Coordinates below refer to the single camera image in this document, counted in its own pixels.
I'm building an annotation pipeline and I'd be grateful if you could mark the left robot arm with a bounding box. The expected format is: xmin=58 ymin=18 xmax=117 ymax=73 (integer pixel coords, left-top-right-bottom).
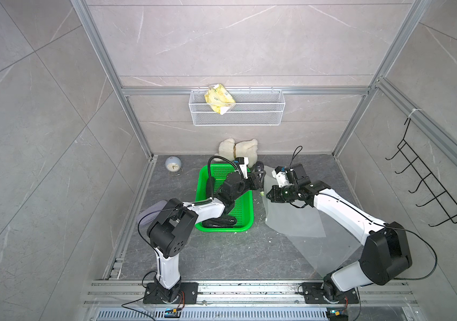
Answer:
xmin=137 ymin=156 xmax=265 ymax=302

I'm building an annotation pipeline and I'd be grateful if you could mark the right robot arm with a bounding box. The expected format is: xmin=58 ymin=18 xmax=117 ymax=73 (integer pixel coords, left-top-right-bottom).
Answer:
xmin=266 ymin=163 xmax=413 ymax=303

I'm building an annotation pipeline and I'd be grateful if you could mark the dark eggplant lower diagonal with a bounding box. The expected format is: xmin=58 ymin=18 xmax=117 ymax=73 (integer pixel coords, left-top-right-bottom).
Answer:
xmin=206 ymin=215 xmax=237 ymax=225

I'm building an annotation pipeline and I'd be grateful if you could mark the dark eggplant bottom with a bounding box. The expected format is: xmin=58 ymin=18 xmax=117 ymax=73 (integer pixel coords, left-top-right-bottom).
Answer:
xmin=202 ymin=221 xmax=235 ymax=229

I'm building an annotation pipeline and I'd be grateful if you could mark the clear zip-top bag stack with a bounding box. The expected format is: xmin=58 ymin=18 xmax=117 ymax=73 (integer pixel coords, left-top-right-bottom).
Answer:
xmin=288 ymin=225 xmax=362 ymax=278

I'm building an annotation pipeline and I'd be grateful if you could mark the green plastic basket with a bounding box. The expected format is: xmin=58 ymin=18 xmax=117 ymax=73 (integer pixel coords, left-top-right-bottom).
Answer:
xmin=195 ymin=163 xmax=254 ymax=233

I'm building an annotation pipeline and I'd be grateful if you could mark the white plush toy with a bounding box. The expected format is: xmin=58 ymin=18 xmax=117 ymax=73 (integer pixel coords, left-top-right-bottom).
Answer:
xmin=217 ymin=138 xmax=258 ymax=168

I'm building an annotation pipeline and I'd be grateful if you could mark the yellow snack packet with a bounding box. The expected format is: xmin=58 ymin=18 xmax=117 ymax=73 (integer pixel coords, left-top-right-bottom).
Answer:
xmin=204 ymin=84 xmax=236 ymax=115

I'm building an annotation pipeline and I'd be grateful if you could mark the grey glasses case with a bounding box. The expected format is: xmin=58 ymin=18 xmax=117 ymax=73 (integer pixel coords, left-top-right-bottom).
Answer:
xmin=136 ymin=200 xmax=168 ymax=227

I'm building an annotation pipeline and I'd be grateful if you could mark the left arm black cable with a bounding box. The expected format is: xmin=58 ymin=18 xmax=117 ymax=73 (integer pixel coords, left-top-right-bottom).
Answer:
xmin=207 ymin=155 xmax=239 ymax=199

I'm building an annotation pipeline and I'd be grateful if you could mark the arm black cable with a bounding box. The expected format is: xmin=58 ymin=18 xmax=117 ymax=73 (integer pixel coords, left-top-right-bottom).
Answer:
xmin=207 ymin=155 xmax=239 ymax=199
xmin=289 ymin=145 xmax=439 ymax=281

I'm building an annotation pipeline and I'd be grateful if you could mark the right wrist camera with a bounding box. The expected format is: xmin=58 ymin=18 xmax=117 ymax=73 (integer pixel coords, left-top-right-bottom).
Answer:
xmin=272 ymin=167 xmax=289 ymax=187

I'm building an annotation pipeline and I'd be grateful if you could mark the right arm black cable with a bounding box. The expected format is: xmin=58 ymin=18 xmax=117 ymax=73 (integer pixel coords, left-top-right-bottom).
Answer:
xmin=289 ymin=145 xmax=439 ymax=281

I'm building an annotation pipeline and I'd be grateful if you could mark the white wire wall basket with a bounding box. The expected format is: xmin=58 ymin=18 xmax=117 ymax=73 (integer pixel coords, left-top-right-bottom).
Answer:
xmin=189 ymin=89 xmax=285 ymax=127

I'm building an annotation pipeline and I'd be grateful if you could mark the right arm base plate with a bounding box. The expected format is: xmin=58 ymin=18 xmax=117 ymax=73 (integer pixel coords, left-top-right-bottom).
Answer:
xmin=299 ymin=282 xmax=360 ymax=304

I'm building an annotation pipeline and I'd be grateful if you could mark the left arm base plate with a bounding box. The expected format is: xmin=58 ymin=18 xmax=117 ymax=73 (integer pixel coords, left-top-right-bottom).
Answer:
xmin=143 ymin=282 xmax=199 ymax=304

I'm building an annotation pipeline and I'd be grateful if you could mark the black wire hook rack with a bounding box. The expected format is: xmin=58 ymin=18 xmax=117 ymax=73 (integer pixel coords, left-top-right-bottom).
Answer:
xmin=385 ymin=118 xmax=457 ymax=227

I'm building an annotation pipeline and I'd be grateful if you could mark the aluminium mounting rail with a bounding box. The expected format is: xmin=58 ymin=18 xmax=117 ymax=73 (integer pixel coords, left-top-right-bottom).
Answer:
xmin=79 ymin=280 xmax=425 ymax=320

